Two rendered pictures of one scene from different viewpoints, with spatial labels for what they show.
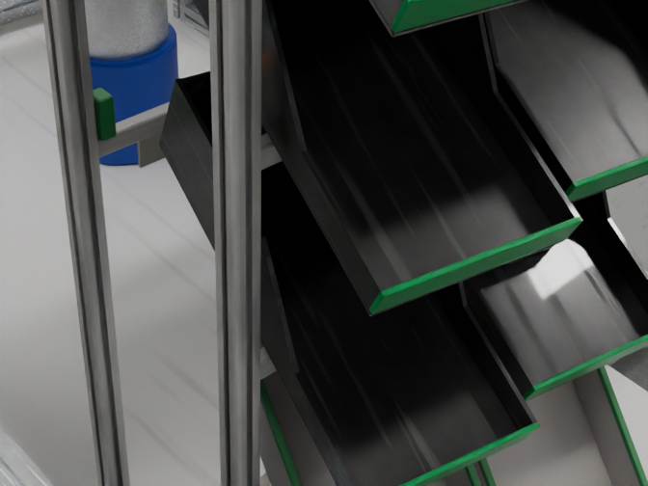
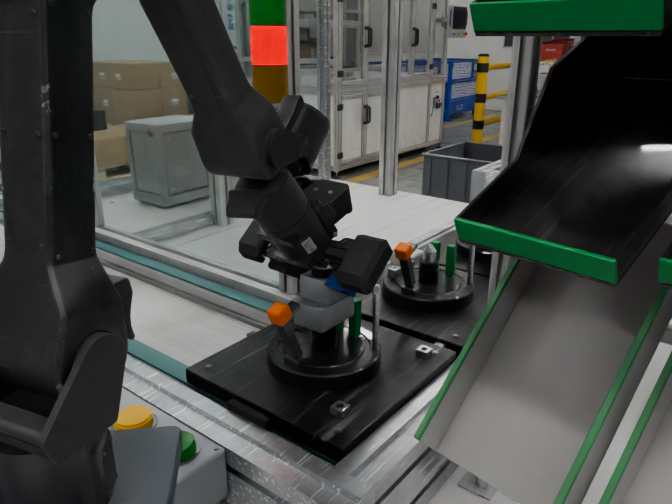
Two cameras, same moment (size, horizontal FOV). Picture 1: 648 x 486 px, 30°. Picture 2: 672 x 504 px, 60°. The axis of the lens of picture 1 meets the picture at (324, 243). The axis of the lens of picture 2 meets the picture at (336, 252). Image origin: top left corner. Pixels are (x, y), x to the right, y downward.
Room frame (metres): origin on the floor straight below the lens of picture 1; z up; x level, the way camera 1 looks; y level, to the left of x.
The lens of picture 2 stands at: (0.29, -0.47, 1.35)
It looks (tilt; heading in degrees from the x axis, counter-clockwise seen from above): 20 degrees down; 81
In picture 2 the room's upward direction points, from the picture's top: straight up
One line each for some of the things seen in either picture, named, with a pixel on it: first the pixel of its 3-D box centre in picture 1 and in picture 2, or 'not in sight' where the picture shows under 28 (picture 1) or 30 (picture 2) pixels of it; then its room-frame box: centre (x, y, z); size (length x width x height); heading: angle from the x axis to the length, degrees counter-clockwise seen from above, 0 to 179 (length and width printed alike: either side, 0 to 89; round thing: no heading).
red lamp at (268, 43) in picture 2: not in sight; (269, 45); (0.33, 0.39, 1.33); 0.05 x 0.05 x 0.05
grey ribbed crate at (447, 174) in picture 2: not in sight; (502, 179); (1.45, 2.02, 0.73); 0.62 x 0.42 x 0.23; 133
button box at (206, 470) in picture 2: not in sight; (137, 447); (0.16, 0.08, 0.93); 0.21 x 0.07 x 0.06; 133
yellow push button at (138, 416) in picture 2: not in sight; (134, 423); (0.16, 0.08, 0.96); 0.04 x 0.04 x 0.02
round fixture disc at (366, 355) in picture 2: not in sight; (324, 352); (0.38, 0.17, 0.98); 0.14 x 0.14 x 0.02
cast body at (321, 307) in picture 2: not in sight; (329, 290); (0.39, 0.18, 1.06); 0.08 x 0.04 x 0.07; 43
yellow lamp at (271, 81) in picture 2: not in sight; (270, 83); (0.33, 0.39, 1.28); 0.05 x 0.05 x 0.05
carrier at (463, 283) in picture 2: not in sight; (429, 267); (0.56, 0.34, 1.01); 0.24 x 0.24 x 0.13; 43
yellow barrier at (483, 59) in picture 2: not in sight; (527, 93); (4.34, 7.76, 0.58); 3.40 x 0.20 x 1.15; 44
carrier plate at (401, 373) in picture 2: not in sight; (324, 366); (0.38, 0.17, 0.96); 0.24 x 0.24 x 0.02; 43
